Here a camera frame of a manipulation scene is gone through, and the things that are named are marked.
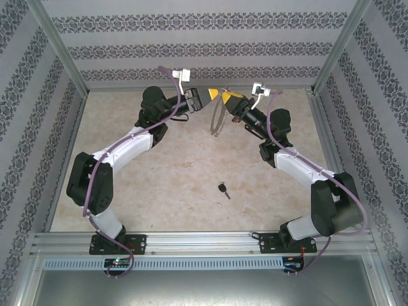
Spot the metal keyring holder with rings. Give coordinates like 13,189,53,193
208,95,229,138

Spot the black-headed key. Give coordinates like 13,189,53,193
217,181,231,201

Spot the grey metal sheet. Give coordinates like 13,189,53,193
31,269,388,306

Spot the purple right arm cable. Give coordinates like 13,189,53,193
266,89,369,277

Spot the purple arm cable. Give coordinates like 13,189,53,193
82,65,182,280
266,89,369,277

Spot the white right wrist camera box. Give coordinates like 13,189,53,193
251,82,272,108

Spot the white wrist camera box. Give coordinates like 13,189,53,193
251,82,272,108
171,68,192,95

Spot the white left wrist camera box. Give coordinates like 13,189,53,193
171,68,192,95

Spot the aluminium back wall rail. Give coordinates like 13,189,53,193
85,86,316,94

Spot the aluminium right side rail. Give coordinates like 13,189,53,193
305,89,363,231

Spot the aluminium left side rail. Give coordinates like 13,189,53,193
43,91,90,233

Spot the aluminium left corner post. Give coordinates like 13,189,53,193
25,0,90,94

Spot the aluminium corner post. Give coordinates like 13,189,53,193
25,0,90,94
311,0,374,95

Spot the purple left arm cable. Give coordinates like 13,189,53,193
82,65,182,280

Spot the aluminium right corner post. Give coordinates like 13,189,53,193
311,0,374,95

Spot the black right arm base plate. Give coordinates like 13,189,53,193
258,231,318,254

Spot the aluminium mounting rail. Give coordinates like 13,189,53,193
30,231,379,256

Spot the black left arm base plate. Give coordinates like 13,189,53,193
89,234,148,256

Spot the grey slotted cable duct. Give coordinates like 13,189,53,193
43,257,285,271

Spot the aluminium frame bar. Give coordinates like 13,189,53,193
12,253,44,306
363,253,400,306

